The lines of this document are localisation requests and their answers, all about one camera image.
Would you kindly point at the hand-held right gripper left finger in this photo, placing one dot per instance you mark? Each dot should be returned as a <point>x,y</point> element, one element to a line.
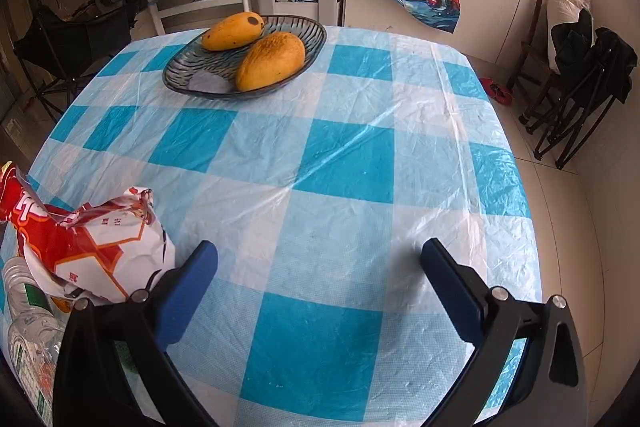
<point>187,292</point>

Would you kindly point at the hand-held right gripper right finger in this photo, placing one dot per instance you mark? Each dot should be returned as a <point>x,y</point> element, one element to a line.
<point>450,292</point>

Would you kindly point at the red white snack bag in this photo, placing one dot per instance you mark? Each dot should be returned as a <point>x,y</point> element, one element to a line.
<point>85,242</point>

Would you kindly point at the clear plastic bottle green label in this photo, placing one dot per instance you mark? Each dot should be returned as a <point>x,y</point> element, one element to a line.
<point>22,279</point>
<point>30,357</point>

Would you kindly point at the orange textured snack packet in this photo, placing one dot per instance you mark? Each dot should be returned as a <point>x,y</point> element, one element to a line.
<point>62,304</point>

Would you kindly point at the blue white checkered tablecloth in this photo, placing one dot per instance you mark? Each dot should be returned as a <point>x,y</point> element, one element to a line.
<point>345,157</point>

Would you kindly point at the red slippers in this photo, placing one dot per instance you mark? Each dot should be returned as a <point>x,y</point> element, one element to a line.
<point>497,91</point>

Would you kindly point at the ribbed glass fruit bowl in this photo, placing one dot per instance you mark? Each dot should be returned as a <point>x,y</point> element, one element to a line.
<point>200,67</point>

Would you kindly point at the yellow speckled mango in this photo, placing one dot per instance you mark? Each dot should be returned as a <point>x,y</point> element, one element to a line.
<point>270,62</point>

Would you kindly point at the yellow mango with dark spot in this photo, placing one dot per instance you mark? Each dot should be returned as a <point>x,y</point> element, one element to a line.
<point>230,32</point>

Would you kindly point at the folded black chair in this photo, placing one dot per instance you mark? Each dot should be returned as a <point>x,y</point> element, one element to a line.
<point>600,62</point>

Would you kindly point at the black folding camp chair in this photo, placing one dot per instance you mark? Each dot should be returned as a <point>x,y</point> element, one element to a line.
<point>70,42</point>

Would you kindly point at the dark wooden chair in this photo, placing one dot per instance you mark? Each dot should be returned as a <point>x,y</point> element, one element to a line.
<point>537,7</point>

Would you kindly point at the white stuffed bag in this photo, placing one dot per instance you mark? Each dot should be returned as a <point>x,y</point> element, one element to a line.
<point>565,7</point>

